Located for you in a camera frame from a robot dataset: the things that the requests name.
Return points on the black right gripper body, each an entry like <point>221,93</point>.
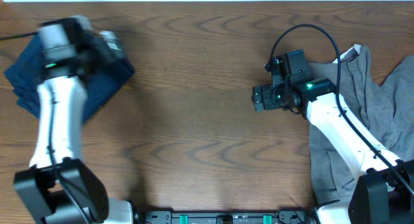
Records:
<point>279,97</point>

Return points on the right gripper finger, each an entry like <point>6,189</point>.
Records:
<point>259,92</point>
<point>259,105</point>

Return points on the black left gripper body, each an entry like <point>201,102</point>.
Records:
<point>99,59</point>

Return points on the navy blue shorts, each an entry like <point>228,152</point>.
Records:
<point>28,99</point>
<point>100,86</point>

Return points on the grey shorts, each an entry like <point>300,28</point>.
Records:
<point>386,110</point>

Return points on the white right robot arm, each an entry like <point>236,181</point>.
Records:
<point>384,182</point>

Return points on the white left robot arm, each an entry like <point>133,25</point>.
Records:
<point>58,187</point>

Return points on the folded navy blue shorts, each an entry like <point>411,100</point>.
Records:
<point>28,99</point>

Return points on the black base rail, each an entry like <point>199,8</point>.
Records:
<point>281,216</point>

